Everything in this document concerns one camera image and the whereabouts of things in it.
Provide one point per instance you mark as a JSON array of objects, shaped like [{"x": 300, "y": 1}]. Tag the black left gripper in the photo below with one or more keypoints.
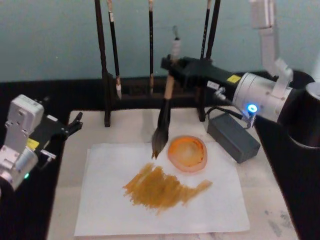
[{"x": 47, "y": 132}]

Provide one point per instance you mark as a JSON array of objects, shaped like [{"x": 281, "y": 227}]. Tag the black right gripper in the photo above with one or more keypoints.
[{"x": 205, "y": 73}]

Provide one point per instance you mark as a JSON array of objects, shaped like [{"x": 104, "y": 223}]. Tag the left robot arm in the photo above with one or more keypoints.
[{"x": 18, "y": 130}]

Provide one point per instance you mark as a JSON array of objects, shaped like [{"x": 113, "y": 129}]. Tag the thin dark hanging brush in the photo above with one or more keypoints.
[
  {"x": 205, "y": 32},
  {"x": 151, "y": 50}
]

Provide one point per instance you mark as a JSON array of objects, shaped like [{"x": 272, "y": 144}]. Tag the dark wooden brush rack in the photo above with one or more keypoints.
[{"x": 107, "y": 100}]

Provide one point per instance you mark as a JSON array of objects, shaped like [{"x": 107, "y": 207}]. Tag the white felt mat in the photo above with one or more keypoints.
[{"x": 67, "y": 180}]

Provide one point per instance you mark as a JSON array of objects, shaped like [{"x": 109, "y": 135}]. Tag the dark brush with pale tip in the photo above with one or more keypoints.
[{"x": 114, "y": 50}]

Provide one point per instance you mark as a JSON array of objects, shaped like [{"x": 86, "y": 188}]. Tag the white paper sheet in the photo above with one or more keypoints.
[{"x": 105, "y": 200}]

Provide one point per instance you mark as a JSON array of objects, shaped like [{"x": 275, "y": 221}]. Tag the round orange paint dish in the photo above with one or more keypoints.
[{"x": 187, "y": 153}]

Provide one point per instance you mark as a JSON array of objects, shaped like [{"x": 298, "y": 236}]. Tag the dark grey rectangular block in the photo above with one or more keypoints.
[{"x": 232, "y": 137}]

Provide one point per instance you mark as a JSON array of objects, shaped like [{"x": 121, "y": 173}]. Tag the black table cloth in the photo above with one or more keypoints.
[{"x": 25, "y": 215}]

